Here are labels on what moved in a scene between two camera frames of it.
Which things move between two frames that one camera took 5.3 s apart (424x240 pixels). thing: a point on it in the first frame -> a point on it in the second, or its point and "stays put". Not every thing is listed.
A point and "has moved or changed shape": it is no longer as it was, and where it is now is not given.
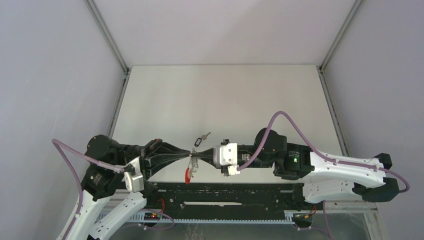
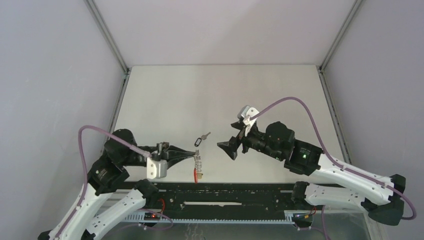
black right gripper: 207,156 -> 230,147
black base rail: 223,201 stays put
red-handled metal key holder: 193,166 has moved or changed shape
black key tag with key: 199,140 stays put
